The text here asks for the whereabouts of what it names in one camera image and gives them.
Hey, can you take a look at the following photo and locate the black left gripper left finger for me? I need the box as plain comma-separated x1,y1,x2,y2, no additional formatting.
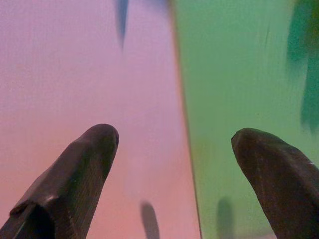
0,123,120,239

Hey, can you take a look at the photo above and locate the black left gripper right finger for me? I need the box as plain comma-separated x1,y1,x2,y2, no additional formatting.
231,127,319,239

